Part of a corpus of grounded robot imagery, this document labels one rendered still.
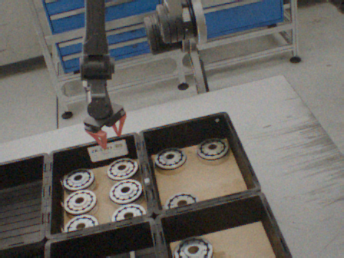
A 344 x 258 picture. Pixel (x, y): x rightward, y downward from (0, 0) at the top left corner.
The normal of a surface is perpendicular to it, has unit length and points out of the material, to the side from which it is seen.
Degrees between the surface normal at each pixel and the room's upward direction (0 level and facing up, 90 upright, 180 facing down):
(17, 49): 90
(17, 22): 90
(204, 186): 0
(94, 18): 85
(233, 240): 0
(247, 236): 0
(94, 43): 85
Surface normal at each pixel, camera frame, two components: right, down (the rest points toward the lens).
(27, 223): -0.16, -0.80
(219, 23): 0.19, 0.55
